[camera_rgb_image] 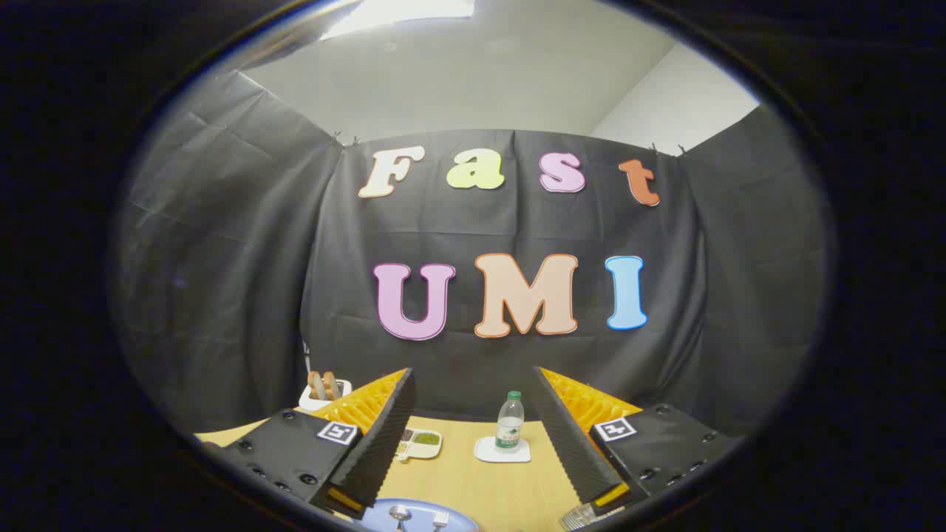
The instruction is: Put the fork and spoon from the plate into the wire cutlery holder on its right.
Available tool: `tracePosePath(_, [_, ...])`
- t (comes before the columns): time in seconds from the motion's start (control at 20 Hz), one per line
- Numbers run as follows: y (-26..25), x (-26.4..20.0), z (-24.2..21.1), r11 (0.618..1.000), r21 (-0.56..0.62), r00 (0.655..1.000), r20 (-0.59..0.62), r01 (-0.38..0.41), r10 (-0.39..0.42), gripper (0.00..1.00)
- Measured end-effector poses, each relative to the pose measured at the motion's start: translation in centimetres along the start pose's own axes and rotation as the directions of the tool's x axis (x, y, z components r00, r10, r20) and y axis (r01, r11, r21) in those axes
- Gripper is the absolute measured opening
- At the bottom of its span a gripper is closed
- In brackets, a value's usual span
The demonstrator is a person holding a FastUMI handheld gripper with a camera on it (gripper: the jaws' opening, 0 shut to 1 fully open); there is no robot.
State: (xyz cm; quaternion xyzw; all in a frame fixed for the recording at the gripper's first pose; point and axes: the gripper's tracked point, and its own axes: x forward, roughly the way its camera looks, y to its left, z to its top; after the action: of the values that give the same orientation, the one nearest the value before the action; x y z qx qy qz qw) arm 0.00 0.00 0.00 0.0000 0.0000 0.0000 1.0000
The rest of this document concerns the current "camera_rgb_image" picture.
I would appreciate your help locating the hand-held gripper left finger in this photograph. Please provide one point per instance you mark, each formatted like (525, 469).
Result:
(384, 443)

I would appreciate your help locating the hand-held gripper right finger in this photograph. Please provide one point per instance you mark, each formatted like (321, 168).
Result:
(565, 443)

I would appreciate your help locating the white divided dish of beans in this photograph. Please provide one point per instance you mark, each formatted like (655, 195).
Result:
(423, 443)

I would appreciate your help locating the clear water bottle green cap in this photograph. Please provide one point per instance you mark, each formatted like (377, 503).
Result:
(510, 425)

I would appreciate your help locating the clear cutlery holder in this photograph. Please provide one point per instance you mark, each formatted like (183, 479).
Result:
(584, 516)

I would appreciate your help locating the blue plate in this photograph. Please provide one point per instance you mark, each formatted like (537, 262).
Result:
(421, 511)

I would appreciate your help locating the white square coaster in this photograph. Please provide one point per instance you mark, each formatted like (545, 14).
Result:
(488, 452)

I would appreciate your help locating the toast slice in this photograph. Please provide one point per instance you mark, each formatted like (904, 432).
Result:
(316, 386)
(332, 384)

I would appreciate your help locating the cream toaster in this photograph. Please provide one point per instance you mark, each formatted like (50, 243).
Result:
(314, 403)

